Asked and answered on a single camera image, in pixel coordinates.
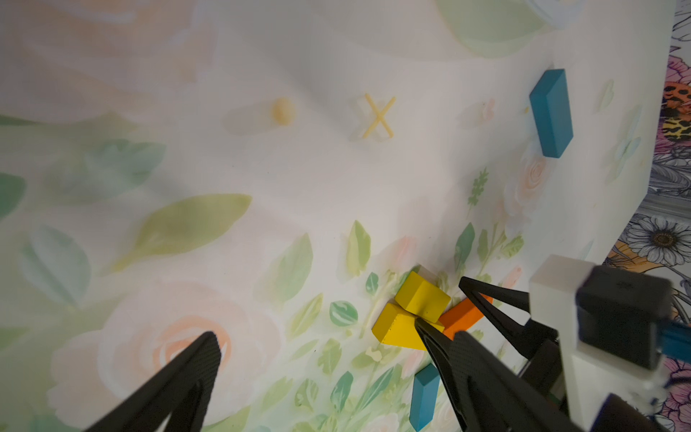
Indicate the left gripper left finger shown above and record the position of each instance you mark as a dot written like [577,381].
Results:
[177,397]

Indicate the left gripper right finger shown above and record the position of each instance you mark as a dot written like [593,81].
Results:
[486,395]

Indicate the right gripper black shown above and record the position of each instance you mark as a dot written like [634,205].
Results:
[532,340]

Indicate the small yellow block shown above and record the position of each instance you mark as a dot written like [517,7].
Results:
[421,298]

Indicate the teal block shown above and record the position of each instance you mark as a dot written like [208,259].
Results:
[424,397]
[550,103]

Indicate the orange block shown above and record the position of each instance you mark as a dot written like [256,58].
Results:
[460,317]

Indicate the long yellow block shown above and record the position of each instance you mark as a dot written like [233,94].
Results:
[396,326]

